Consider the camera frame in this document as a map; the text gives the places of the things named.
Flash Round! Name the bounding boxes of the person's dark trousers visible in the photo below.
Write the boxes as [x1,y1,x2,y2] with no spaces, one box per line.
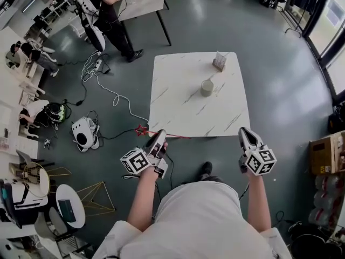
[183,174,224,185]

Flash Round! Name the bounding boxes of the person's black shoe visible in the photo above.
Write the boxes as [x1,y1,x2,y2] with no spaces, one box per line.
[201,161,213,180]

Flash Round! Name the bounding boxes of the white floor cable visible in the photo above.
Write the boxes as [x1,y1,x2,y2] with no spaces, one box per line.
[80,58,150,124]

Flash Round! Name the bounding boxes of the brown cardboard box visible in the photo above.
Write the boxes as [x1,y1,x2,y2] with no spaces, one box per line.
[309,131,345,175]

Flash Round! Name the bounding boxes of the red star wand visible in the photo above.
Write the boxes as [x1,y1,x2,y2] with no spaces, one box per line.
[134,124,191,139]

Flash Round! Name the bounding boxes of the white marble square table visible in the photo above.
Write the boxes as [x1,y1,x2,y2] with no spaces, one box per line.
[148,52,251,139]

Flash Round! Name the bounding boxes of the teal box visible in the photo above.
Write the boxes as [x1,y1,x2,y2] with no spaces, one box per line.
[58,198,77,223]

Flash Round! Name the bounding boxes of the person's right forearm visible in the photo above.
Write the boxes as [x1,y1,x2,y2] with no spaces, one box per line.
[246,174,272,231]

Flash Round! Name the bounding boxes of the person's white shirt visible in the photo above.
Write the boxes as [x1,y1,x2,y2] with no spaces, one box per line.
[93,181,293,259]

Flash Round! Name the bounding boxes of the gold wire frame stand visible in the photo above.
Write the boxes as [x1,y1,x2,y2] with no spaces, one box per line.
[77,181,116,217]

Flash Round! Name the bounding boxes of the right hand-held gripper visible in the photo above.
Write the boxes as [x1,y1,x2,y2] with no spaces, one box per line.
[238,127,278,177]

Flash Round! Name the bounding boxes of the wooden card holder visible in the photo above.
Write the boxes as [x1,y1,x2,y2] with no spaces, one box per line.
[212,51,230,72]

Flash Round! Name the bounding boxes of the round white side table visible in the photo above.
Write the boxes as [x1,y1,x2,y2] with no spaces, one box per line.
[55,183,86,229]

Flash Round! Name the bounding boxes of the white rounded backpack device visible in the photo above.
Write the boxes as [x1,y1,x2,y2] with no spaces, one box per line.
[71,117,100,153]

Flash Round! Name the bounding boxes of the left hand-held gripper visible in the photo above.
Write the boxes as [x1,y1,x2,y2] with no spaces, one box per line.
[120,129,169,179]

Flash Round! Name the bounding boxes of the pack of water bottles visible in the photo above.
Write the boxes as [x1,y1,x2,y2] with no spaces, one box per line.
[308,173,343,226]

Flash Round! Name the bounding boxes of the black bag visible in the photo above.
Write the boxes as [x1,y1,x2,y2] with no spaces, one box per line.
[327,105,345,134]

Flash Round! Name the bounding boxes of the grey cup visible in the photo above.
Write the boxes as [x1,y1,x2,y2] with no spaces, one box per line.
[201,79,214,97]

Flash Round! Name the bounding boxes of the white black backpack rig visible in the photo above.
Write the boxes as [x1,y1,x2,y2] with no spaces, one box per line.
[0,179,49,226]

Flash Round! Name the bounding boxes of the person's left hand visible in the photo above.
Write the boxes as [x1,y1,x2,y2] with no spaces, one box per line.
[156,142,168,161]

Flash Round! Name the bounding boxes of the person's left forearm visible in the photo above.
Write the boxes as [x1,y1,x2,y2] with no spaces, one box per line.
[126,168,160,233]

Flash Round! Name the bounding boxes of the round wall mirror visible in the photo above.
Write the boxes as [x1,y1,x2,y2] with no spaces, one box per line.
[5,50,21,69]

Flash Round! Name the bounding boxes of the gold wire round chair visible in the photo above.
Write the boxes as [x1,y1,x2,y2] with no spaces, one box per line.
[23,162,51,198]

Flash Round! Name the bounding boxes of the grey marble table black legs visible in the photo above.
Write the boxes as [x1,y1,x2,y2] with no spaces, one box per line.
[112,0,172,47]

